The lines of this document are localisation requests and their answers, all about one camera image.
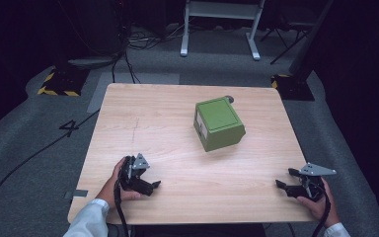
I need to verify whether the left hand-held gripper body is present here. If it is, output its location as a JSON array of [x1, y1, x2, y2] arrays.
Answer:
[[119, 152, 152, 193]]

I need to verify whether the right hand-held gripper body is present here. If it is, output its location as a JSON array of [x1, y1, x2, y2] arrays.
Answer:
[[295, 162, 338, 202]]

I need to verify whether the green box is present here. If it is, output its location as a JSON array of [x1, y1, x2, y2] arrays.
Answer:
[[192, 96, 247, 153]]

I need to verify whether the person's right hand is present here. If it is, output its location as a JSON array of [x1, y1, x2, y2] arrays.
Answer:
[[296, 177, 341, 229]]

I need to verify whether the person's left hand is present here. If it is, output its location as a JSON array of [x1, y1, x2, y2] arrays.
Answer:
[[96, 156, 143, 209]]

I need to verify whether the black base with hazard tape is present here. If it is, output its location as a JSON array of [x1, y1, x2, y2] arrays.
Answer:
[[37, 65, 90, 98], [270, 73, 316, 102]]

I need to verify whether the black folding stand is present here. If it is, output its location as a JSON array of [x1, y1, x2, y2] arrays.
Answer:
[[260, 20, 311, 65]]

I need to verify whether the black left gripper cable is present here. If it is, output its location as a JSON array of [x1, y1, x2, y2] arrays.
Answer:
[[113, 176, 130, 237]]

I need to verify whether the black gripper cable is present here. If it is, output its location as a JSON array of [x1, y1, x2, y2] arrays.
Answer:
[[311, 183, 333, 237], [113, 176, 130, 237]]

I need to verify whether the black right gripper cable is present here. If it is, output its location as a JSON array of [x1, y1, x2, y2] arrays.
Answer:
[[311, 183, 333, 237]]

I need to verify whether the long black floor cable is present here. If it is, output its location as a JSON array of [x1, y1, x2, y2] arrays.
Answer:
[[0, 109, 101, 231]]

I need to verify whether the bundle of black floor cables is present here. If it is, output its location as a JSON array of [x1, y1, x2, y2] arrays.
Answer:
[[111, 19, 191, 85]]

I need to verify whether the grey slanted metal post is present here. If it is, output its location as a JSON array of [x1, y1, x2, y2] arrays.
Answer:
[[288, 0, 336, 76]]

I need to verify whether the white metal desk frame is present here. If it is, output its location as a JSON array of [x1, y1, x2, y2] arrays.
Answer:
[[180, 0, 266, 61]]

